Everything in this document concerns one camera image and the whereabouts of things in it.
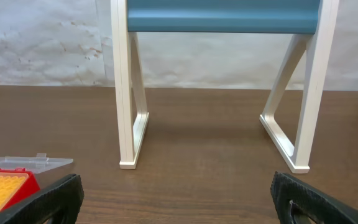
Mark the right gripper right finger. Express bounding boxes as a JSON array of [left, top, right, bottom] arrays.
[[270, 170, 358, 224]]

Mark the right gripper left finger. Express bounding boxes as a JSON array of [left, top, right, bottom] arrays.
[[0, 173, 85, 224]]

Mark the white and blue stand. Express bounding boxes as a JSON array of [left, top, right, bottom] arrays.
[[110, 0, 341, 174]]

